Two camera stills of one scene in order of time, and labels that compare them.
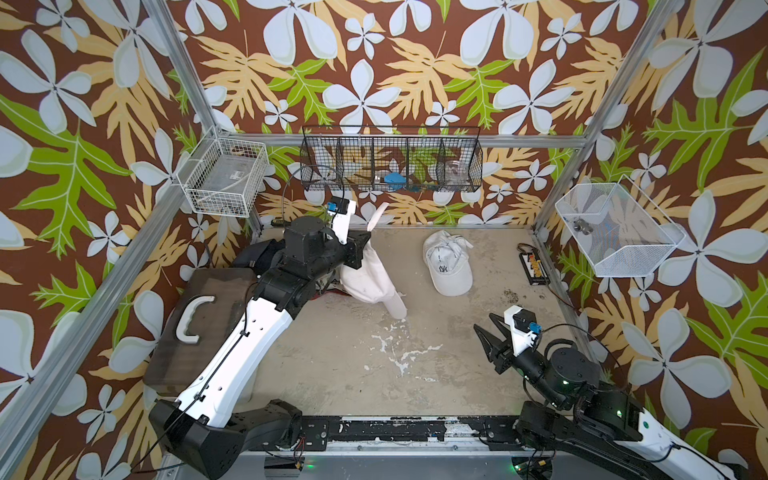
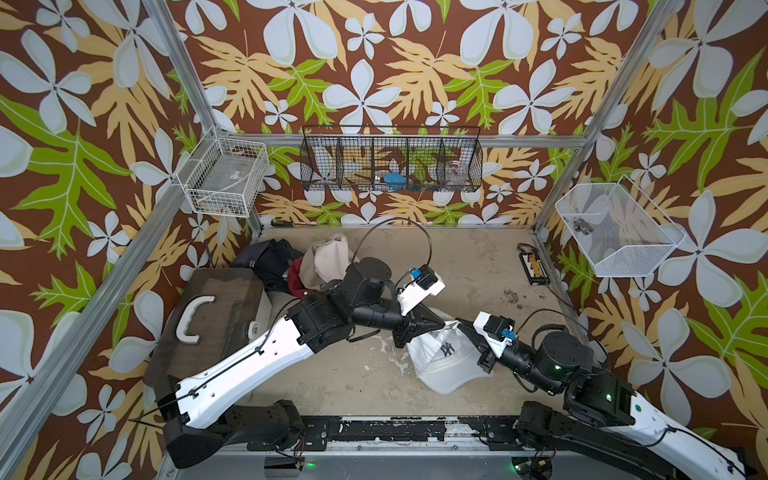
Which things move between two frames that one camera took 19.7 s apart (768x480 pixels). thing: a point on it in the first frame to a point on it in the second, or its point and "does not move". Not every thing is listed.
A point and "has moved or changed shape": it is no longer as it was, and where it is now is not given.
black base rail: x=339 y=433 does not move
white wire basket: x=223 y=176 does not move
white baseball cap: x=446 y=258 to x=445 y=358
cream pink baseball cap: x=371 y=283 has moved or changed shape
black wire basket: x=391 y=159 does not move
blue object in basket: x=394 y=178 does not move
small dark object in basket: x=581 y=225 does not move
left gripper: x=352 y=247 to x=420 y=315
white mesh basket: x=619 y=229 does not move
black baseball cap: x=260 y=255 does not move
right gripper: x=499 y=351 to x=481 y=344
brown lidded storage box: x=205 y=313 does not move
